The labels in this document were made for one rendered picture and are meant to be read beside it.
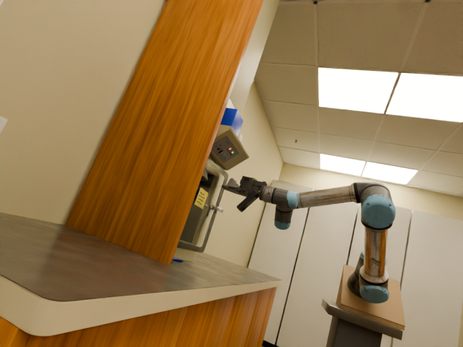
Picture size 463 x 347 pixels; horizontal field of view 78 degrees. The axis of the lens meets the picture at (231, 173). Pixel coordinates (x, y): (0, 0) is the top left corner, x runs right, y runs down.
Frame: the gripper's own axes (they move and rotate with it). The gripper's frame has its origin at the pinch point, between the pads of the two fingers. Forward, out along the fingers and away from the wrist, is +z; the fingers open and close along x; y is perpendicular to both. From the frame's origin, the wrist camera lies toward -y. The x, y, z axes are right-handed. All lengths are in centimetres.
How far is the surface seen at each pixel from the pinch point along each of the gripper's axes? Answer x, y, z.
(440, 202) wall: -329, 118, -181
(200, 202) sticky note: 13.6, -11.4, 2.7
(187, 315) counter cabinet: 48, -45, -22
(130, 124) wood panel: 35, 10, 35
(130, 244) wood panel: 35, -35, 13
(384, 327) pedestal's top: -35, -38, -82
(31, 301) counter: 96, -38, -22
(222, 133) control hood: 27.0, 16.5, -3.2
